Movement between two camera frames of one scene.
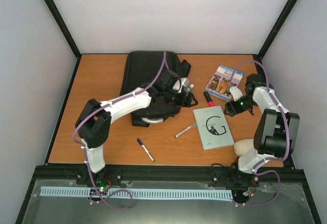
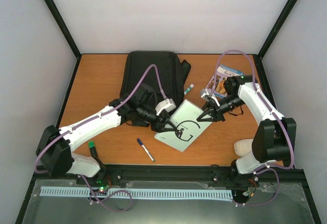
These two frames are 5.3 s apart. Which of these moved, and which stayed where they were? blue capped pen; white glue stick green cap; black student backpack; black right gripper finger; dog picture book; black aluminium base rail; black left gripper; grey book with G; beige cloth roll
Moved: grey book with G; black left gripper; black right gripper finger
Stayed: dog picture book; black student backpack; white glue stick green cap; blue capped pen; black aluminium base rail; beige cloth roll
